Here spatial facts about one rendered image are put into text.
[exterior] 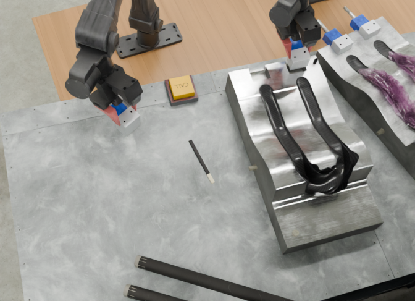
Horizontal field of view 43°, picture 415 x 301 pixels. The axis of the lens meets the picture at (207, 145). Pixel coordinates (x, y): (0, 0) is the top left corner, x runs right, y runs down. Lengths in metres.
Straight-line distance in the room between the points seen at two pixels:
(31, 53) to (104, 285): 1.56
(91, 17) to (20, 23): 1.63
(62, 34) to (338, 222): 0.96
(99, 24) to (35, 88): 1.42
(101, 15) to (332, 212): 0.72
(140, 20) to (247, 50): 0.35
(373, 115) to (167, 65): 0.60
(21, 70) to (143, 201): 1.37
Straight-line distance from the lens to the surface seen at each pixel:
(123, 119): 1.30
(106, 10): 1.15
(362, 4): 1.84
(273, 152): 1.32
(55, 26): 1.68
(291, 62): 1.45
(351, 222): 1.37
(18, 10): 2.82
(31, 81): 2.55
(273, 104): 1.43
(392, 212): 1.48
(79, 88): 1.14
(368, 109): 1.53
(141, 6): 1.42
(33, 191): 1.41
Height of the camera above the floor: 2.08
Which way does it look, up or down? 63 degrees down
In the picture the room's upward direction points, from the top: 10 degrees clockwise
